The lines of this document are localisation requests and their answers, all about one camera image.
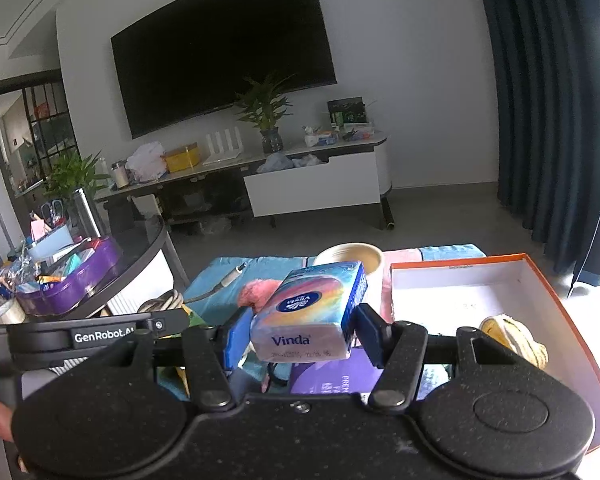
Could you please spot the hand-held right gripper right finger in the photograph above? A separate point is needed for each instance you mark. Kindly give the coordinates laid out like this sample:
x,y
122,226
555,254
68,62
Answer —
x,y
370,336

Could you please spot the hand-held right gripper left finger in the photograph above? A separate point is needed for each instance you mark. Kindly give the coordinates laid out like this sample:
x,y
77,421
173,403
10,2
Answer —
x,y
235,344

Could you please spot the colourful tissue pack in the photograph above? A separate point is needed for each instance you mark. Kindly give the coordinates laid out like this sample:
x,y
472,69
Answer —
x,y
305,310

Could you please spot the orange cardboard box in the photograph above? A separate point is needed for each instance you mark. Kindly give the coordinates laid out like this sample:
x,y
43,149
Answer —
x,y
480,290

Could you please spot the yellow striped sock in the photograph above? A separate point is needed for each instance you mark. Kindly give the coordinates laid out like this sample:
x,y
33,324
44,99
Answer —
x,y
520,342

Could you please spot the clear tape roll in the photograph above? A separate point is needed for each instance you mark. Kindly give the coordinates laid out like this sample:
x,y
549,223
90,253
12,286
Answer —
x,y
7,312

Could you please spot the purple packet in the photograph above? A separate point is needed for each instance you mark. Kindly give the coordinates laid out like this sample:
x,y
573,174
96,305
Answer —
x,y
330,372

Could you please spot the pink plush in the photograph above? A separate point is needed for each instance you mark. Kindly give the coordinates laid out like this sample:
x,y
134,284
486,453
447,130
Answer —
x,y
257,292

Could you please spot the cream ceramic cup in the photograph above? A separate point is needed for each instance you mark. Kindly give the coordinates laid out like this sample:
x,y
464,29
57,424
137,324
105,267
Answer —
x,y
367,262

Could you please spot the purple storage basket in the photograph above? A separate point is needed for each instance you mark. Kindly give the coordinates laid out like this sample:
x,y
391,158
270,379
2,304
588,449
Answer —
x,y
90,270

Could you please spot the round dark side table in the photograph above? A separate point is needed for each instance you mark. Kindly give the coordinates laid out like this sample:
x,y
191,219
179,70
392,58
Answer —
x,y
140,250

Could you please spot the scissors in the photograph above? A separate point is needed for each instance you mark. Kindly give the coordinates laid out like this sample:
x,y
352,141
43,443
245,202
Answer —
x,y
52,210

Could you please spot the silver metal bottle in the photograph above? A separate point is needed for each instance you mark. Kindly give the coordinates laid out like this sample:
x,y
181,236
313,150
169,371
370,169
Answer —
x,y
86,210

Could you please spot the white television cabinet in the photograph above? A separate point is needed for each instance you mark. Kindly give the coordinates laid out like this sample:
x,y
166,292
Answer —
x,y
310,185

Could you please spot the leafy green plant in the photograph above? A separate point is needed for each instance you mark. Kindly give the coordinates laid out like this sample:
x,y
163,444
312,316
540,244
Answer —
x,y
72,175

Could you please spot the glass jar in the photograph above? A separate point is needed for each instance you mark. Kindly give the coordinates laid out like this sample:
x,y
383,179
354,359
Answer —
x,y
120,175

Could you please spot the grey cloth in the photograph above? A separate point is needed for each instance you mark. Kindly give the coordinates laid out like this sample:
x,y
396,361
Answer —
x,y
280,162

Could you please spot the white router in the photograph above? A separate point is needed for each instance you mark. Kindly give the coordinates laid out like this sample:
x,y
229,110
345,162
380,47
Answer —
x,y
222,152

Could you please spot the yellow box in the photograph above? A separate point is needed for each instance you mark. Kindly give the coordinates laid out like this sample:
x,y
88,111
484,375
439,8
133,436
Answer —
x,y
182,159

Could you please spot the white plastic bag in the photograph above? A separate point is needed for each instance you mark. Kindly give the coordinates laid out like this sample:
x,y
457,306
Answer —
x,y
145,160

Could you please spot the white tissue box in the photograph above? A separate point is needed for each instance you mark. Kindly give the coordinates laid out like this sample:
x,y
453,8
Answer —
x,y
320,139

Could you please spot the black framed glass door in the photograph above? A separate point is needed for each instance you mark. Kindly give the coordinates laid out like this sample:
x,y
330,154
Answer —
x,y
35,125

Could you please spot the green printed box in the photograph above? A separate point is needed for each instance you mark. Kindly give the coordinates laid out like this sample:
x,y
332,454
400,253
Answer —
x,y
347,110

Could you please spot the green plant in glass vase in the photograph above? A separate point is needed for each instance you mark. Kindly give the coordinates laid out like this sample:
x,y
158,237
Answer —
x,y
265,110

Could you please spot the dark blue curtain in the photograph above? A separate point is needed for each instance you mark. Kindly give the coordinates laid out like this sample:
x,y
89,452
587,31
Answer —
x,y
545,110

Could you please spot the black wall television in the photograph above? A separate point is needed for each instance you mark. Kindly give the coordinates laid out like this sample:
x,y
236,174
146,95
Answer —
x,y
220,45

